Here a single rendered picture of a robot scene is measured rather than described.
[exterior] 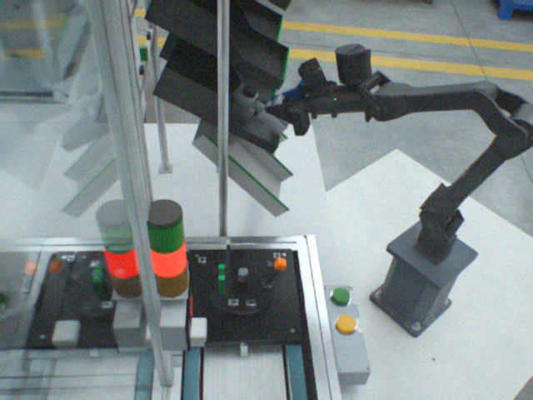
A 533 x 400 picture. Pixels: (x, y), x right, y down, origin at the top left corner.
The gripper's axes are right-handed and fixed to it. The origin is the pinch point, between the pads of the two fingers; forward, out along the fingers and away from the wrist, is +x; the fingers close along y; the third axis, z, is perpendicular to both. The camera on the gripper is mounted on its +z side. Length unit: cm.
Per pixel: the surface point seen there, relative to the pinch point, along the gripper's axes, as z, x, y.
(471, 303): -57, -38, 1
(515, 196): -140, -67, -159
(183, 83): 9.9, 16.5, 8.7
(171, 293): -5, 5, 50
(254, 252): -31.1, 10.3, 11.9
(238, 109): 0.1, 9.7, 1.6
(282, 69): 7.3, -1.2, -0.1
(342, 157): -111, 27, -158
